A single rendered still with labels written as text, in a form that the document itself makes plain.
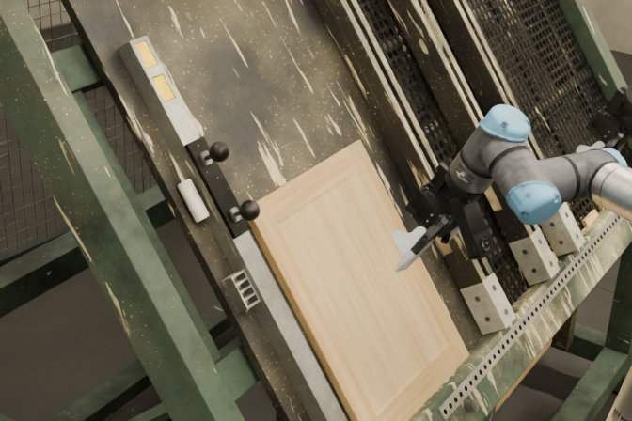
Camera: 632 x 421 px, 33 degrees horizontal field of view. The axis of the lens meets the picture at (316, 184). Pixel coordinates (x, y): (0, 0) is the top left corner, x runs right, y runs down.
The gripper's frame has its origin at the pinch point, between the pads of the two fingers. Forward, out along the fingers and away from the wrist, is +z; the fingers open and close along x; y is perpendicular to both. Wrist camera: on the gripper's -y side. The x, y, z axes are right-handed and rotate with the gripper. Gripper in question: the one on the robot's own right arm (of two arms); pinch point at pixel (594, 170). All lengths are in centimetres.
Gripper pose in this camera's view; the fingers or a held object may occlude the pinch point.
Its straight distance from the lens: 250.5
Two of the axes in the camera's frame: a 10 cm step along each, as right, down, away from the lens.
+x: -6.2, 3.1, -7.2
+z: -3.9, 6.6, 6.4
